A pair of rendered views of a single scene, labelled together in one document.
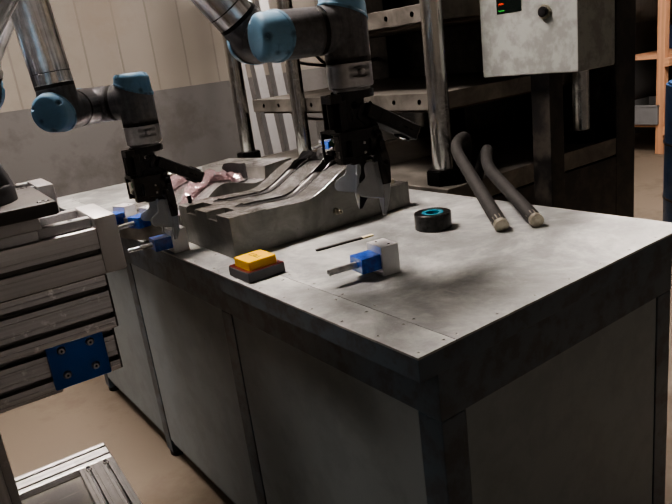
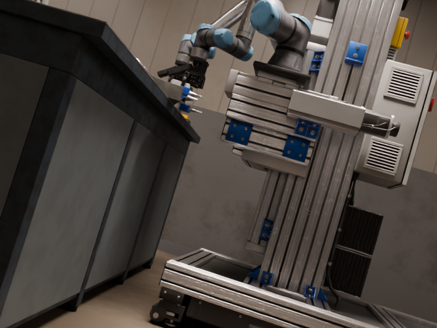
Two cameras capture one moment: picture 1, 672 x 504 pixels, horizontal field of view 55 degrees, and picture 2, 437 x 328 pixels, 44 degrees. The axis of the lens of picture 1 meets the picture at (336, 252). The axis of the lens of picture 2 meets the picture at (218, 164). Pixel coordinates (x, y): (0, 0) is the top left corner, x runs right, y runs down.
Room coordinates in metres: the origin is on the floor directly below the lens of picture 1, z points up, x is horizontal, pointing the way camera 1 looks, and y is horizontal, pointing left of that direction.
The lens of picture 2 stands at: (3.10, 2.05, 0.51)
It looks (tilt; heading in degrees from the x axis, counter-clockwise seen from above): 3 degrees up; 220
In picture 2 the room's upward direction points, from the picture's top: 17 degrees clockwise
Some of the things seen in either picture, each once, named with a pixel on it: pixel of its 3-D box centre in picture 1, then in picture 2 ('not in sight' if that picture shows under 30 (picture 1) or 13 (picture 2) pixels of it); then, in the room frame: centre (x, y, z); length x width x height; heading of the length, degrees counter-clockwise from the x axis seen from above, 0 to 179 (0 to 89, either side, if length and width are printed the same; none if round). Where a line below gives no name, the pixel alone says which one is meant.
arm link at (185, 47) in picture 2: (342, 27); (187, 45); (1.11, -0.06, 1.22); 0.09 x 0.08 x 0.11; 117
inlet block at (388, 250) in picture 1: (360, 263); not in sight; (1.10, -0.04, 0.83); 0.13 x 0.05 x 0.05; 116
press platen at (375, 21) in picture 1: (399, 22); not in sight; (2.58, -0.35, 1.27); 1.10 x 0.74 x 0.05; 35
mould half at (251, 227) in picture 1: (296, 195); not in sight; (1.56, 0.08, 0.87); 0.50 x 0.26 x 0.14; 125
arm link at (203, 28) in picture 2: (134, 99); (205, 38); (1.44, 0.39, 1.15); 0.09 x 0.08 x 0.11; 81
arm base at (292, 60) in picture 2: not in sight; (286, 63); (1.37, 0.79, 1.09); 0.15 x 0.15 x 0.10
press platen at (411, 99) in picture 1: (405, 90); not in sight; (2.58, -0.35, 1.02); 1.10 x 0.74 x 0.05; 35
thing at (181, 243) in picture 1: (156, 243); (187, 109); (1.43, 0.40, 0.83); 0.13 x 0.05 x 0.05; 120
